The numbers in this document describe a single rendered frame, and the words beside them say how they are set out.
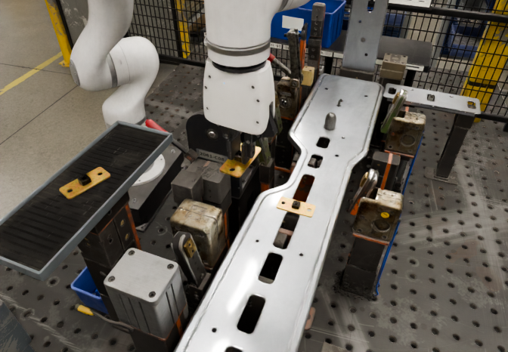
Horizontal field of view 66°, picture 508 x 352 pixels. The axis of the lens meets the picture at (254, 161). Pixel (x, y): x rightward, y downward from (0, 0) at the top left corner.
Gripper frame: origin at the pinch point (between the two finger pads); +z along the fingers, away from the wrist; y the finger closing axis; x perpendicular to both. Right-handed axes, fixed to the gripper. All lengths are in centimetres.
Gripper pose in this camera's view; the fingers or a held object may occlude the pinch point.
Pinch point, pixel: (240, 147)
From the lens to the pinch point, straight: 63.3
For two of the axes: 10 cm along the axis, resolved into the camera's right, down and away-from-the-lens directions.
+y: 9.0, 2.9, -3.4
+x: 4.4, -5.7, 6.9
